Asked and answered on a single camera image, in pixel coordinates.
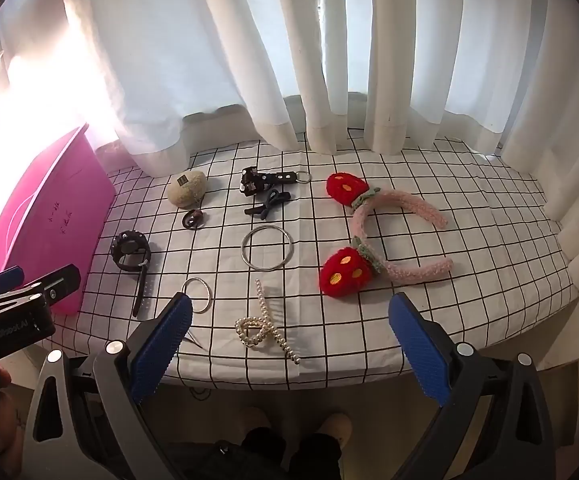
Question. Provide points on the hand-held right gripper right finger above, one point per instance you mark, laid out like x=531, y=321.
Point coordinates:
x=414, y=340

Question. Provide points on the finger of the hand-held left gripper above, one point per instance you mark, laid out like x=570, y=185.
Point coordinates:
x=4, y=277
x=61, y=280

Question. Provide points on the black studded wristband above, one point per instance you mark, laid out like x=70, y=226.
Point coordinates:
x=143, y=287

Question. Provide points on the pink strawberry headband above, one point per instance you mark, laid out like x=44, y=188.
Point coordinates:
x=344, y=272

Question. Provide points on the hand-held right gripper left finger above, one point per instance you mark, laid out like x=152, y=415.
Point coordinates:
x=164, y=345

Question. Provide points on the pink plastic basin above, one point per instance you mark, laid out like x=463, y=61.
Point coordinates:
x=44, y=210

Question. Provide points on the black bow hair clip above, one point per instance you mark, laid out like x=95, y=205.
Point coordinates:
x=264, y=205

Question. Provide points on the large silver bangle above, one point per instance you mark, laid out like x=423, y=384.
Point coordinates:
x=243, y=249

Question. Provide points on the pearl hair clip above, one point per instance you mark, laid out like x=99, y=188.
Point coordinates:
x=260, y=300

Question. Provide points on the person's left hand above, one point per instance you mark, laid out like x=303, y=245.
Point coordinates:
x=9, y=425

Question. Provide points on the white sheer curtain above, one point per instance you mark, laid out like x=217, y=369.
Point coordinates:
x=169, y=60

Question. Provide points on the black pants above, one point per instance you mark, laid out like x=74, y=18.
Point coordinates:
x=269, y=460

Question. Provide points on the small silver bangle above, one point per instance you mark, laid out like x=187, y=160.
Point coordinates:
x=211, y=296

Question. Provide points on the beige shoe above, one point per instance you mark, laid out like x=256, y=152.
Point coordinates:
x=259, y=422
x=333, y=427

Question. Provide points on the white checkered cloth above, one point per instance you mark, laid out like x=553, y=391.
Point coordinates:
x=419, y=260

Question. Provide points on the beige plush hair clip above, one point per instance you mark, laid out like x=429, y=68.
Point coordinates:
x=187, y=190

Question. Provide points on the white pleated curtain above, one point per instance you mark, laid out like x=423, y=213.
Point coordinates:
x=419, y=60

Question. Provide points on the small brown hair claw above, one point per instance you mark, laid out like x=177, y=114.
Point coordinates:
x=192, y=220

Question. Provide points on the thin metal hairpin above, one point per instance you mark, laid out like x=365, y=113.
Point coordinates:
x=195, y=341

